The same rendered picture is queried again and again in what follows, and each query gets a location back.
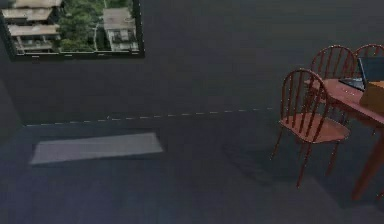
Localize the black open laptop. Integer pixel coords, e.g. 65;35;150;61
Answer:
338;56;384;92

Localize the red wooden dining table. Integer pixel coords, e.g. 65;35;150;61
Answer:
304;78;384;201

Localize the red wooden spindle chair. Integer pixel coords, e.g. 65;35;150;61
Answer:
353;43;384;59
309;45;358;126
270;68;351;190

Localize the tan cardboard box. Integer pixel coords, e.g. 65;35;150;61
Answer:
359;80;384;114

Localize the black framed window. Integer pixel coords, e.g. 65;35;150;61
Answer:
0;0;146;62

